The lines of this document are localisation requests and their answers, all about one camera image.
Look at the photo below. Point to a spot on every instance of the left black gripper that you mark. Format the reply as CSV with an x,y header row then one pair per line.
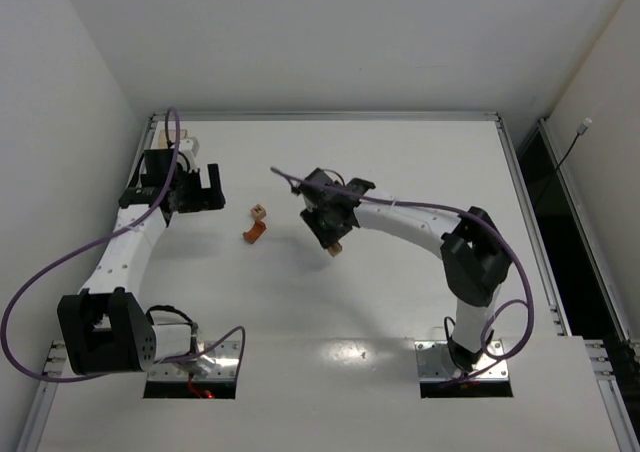
x,y
201,198

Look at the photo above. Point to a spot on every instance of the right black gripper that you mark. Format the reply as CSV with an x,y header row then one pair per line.
x,y
323,220

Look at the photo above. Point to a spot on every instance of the ribbed light wooden block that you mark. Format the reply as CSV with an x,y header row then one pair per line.
x,y
335,249

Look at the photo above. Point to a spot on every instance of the transparent orange plastic box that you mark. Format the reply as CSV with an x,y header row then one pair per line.
x,y
163,141

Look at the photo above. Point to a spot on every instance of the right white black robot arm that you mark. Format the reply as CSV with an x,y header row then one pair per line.
x,y
475,265

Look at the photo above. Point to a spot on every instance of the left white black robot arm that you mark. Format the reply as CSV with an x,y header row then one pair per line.
x,y
104,327

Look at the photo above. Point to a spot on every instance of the reddish wooden arch block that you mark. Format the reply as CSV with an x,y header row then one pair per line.
x,y
255,232

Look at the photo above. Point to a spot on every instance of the wooden letter N cube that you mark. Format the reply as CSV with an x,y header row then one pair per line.
x,y
258,212

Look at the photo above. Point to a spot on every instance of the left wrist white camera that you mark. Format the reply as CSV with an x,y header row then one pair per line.
x,y
187,154

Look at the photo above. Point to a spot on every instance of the aluminium table frame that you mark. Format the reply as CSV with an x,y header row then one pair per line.
x,y
330,362

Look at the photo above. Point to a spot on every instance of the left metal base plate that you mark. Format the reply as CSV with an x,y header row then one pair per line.
x,y
219,365

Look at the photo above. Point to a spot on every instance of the metal base plate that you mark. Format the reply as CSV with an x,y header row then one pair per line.
x,y
436,365
219,365

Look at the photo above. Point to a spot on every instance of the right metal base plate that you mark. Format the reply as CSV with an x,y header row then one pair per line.
x,y
436,365

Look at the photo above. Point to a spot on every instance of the black cable white plug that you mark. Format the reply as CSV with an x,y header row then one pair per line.
x,y
581,130

